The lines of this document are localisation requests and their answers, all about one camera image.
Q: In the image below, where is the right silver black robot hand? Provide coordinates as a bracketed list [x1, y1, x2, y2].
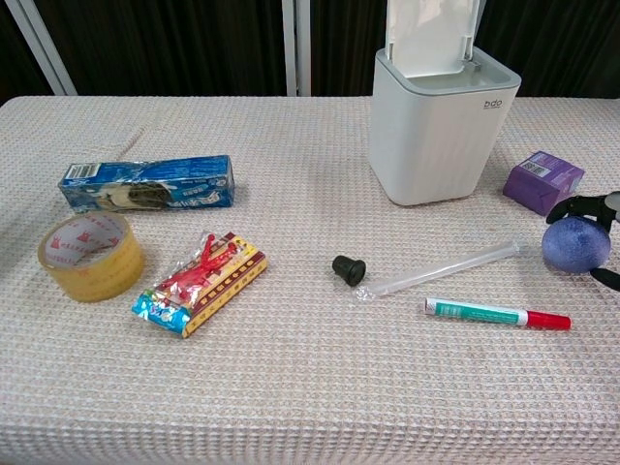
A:
[545, 190, 620, 293]

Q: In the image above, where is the white plastic trash bin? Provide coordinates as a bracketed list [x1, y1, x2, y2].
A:
[367, 0, 523, 207]

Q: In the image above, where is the purple ball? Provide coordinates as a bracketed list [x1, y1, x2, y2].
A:
[541, 216, 611, 276]

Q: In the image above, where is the purple carton box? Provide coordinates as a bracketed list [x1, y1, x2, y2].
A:
[502, 150, 586, 217]

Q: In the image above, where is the green marker with red cap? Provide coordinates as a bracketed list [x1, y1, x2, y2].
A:
[424, 296, 573, 330]

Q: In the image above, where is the wrapped clear drinking straw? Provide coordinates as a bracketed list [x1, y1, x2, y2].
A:
[355, 237, 522, 300]

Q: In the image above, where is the dark ribbed partition panel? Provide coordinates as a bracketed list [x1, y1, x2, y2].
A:
[309, 0, 391, 97]
[477, 0, 620, 101]
[34, 0, 292, 97]
[0, 0, 54, 106]

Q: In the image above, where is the small black rubber cap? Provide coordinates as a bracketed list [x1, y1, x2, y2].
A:
[331, 254, 367, 286]

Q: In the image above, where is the beige waffle tablecloth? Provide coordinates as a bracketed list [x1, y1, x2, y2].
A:
[0, 95, 620, 465]

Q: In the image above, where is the red yellow snack packet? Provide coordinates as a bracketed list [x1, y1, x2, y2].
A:
[132, 231, 268, 339]

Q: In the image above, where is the blue cookie box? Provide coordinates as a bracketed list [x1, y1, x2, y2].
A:
[57, 154, 237, 215]

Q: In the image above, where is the yellow clear tape roll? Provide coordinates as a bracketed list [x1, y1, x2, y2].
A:
[37, 211, 145, 304]

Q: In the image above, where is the white partition post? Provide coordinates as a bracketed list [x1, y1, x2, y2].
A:
[4, 0, 78, 97]
[282, 0, 312, 97]

